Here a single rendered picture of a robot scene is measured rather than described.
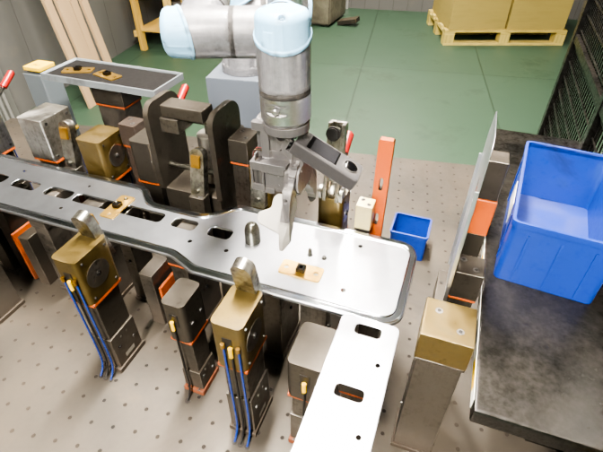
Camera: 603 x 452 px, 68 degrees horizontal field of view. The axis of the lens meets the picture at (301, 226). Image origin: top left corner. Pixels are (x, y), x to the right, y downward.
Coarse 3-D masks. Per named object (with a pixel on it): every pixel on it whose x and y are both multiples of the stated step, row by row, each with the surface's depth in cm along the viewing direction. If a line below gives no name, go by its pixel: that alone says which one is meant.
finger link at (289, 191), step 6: (288, 180) 68; (294, 180) 68; (288, 186) 68; (294, 186) 69; (288, 192) 68; (294, 192) 70; (282, 198) 69; (288, 198) 68; (288, 204) 69; (282, 210) 70; (288, 210) 69; (282, 216) 70; (288, 216) 69; (288, 222) 70
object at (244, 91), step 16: (208, 80) 138; (224, 80) 137; (240, 80) 136; (256, 80) 136; (208, 96) 141; (224, 96) 140; (240, 96) 139; (256, 96) 138; (240, 112) 142; (256, 112) 141
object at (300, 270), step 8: (288, 264) 87; (296, 264) 87; (304, 264) 87; (280, 272) 85; (288, 272) 85; (296, 272) 85; (304, 272) 85; (312, 272) 85; (320, 272) 85; (312, 280) 84
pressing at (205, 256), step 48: (0, 192) 107; (96, 192) 107; (144, 192) 106; (144, 240) 93; (192, 240) 93; (240, 240) 93; (336, 240) 93; (384, 240) 92; (288, 288) 82; (336, 288) 82; (384, 288) 82
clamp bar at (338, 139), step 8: (336, 120) 89; (328, 128) 86; (336, 128) 85; (344, 128) 87; (328, 136) 86; (336, 136) 86; (344, 136) 88; (336, 144) 90; (344, 144) 89; (344, 152) 91; (328, 184) 96; (336, 184) 93; (336, 192) 94; (336, 200) 95
